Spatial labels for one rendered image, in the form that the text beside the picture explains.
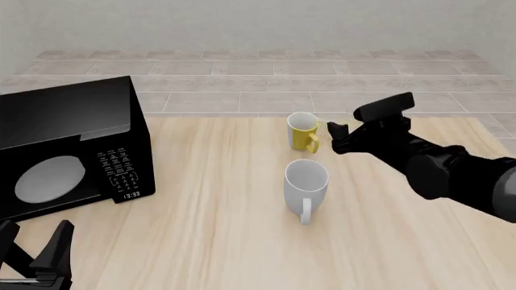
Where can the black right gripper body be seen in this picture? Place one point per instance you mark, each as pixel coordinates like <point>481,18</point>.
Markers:
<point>397,133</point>

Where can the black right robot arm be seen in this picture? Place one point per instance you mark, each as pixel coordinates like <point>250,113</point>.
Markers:
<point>447,173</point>

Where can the round grey turntable plate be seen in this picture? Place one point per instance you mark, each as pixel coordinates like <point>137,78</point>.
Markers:
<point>50,179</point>

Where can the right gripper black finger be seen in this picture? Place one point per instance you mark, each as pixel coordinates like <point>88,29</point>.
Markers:
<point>338,131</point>
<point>359,142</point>

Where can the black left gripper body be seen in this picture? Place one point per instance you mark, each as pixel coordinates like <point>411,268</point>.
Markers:
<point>36,281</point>

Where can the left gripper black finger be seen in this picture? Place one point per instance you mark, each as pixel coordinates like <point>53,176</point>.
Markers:
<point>56,250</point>
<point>8,234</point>

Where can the black microwave oven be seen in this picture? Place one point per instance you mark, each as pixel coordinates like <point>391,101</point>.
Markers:
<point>60,121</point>

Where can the yellow and white mug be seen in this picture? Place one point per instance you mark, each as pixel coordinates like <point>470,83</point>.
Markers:
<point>300,139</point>

